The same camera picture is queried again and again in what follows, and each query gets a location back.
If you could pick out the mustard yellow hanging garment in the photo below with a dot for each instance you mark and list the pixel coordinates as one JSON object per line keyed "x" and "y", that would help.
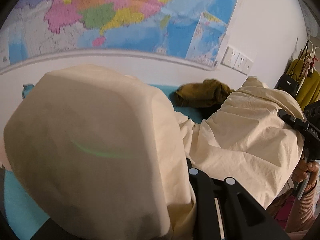
{"x": 309, "y": 91}

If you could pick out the black handbag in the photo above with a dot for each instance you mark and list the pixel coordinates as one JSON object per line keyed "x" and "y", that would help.
{"x": 288, "y": 84}

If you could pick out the pink sleeved right forearm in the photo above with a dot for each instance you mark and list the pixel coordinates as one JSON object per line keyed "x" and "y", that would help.
{"x": 302, "y": 215}

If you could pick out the olive brown garment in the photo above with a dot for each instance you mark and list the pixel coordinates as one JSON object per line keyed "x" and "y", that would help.
{"x": 209, "y": 93}

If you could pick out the teal patterned bed sheet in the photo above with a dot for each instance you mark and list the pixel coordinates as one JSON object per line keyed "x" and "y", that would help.
{"x": 21, "y": 212}

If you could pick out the white wall socket panel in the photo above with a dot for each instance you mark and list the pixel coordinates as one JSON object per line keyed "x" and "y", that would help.
{"x": 237, "y": 61}

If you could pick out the cream beige jacket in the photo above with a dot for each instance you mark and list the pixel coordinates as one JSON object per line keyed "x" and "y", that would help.
{"x": 105, "y": 155}

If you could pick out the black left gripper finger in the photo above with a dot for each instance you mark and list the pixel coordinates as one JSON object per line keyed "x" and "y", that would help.
{"x": 225, "y": 210}

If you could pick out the colourful wall map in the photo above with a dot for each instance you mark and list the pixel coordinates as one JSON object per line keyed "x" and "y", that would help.
{"x": 189, "y": 29}

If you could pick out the right hand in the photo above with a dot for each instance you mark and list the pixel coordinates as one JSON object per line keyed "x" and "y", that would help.
{"x": 306, "y": 171}

